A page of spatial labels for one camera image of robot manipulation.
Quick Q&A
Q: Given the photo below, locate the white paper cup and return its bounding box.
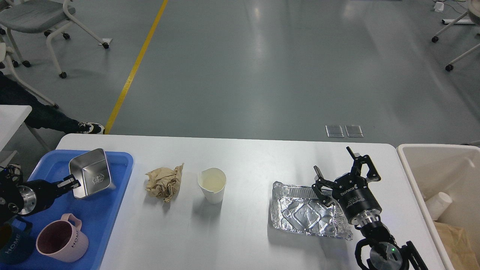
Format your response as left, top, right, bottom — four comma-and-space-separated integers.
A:
197, 168, 227, 204

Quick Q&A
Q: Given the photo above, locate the blue plastic tray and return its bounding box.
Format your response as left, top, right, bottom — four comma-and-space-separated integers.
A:
1, 151, 134, 270

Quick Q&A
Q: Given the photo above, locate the white side table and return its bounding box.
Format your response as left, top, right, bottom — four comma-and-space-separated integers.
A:
0, 105, 32, 167

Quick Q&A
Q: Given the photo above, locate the white chair base right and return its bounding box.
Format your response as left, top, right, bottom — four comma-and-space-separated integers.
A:
431, 0, 480, 72

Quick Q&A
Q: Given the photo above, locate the aluminium foil tray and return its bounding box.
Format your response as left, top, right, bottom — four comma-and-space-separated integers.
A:
270, 181, 353, 241

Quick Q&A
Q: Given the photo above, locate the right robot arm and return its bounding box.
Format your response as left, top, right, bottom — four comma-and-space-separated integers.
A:
312, 147, 427, 270

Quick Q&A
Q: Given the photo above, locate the person in dark jeans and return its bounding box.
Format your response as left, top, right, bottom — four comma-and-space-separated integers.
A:
0, 73, 105, 134

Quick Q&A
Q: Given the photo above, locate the white cup in bin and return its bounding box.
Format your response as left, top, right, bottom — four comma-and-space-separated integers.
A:
425, 192, 453, 221

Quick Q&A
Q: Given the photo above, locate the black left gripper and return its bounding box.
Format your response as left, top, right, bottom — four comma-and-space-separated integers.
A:
17, 175, 81, 216

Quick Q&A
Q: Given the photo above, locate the pink ribbed mug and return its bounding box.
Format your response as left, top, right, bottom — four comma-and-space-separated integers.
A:
36, 213, 89, 263

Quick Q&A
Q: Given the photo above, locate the beige plastic bin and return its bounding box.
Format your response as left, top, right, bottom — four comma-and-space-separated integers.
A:
397, 144, 480, 270

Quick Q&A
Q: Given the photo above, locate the dark blue mug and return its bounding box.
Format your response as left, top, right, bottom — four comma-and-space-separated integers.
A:
0, 216, 35, 265

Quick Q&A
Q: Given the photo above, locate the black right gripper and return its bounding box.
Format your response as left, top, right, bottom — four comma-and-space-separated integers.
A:
312, 147, 383, 225

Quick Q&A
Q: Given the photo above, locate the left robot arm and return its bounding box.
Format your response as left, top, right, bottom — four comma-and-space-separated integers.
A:
0, 167, 82, 224

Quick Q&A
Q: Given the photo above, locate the floor outlet plate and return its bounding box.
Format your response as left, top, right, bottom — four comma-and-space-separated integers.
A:
345, 125, 364, 138
325, 125, 345, 138

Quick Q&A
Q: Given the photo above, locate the brown paper in bin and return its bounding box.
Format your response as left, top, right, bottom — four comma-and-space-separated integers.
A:
433, 222, 480, 270

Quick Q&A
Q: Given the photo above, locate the right floor outlet plate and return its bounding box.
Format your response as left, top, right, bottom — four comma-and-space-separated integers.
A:
345, 125, 364, 138

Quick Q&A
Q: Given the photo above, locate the crumpled brown paper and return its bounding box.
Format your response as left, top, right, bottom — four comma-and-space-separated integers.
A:
145, 163, 185, 203

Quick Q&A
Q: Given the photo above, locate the stainless steel rectangular box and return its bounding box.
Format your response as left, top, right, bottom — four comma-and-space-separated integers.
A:
69, 148, 116, 199

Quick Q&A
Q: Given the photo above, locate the left floor outlet plate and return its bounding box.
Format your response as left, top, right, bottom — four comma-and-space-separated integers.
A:
325, 125, 345, 138

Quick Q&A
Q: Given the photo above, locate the grey office chair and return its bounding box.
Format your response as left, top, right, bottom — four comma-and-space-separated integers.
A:
0, 0, 110, 79

